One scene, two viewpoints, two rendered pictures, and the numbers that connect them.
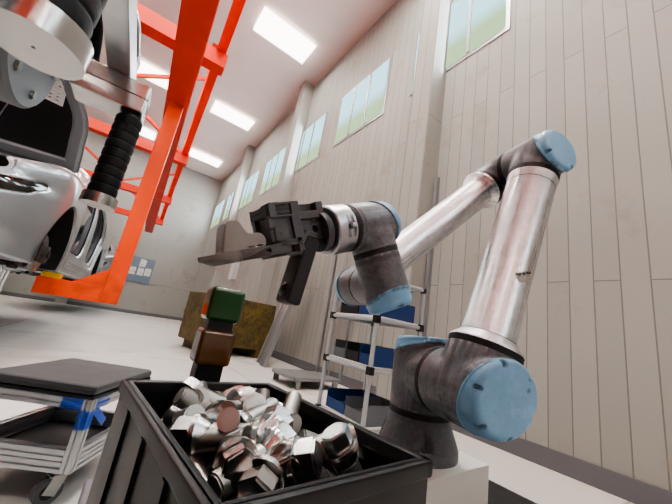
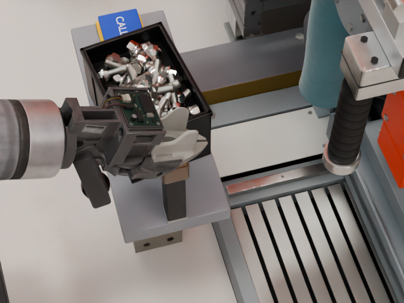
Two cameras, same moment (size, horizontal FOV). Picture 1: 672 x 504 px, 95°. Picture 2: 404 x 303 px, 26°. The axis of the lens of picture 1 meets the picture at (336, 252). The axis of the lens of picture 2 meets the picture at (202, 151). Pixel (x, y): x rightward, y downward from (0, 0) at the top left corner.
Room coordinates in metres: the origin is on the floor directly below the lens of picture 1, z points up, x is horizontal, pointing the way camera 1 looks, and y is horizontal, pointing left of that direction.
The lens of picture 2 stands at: (1.02, 0.34, 1.63)
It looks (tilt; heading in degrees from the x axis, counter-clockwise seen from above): 57 degrees down; 196
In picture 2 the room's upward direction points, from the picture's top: straight up
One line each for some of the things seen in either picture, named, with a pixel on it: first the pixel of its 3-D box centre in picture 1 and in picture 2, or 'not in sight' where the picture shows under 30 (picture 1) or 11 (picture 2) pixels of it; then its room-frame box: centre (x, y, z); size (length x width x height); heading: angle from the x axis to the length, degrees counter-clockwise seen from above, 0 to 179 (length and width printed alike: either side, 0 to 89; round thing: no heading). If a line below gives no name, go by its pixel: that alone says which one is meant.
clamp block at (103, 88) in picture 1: (114, 92); (391, 59); (0.41, 0.38, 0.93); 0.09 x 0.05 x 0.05; 121
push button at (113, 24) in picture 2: not in sight; (121, 30); (0.08, -0.06, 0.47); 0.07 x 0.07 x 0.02; 31
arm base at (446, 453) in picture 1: (418, 427); not in sight; (0.84, -0.28, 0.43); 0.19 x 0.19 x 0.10
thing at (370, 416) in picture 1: (369, 357); not in sight; (2.13, -0.33, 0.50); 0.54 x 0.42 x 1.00; 31
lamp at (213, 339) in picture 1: (212, 346); (172, 163); (0.39, 0.13, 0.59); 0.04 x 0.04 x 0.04; 31
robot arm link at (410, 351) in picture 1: (424, 370); not in sight; (0.83, -0.27, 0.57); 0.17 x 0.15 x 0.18; 17
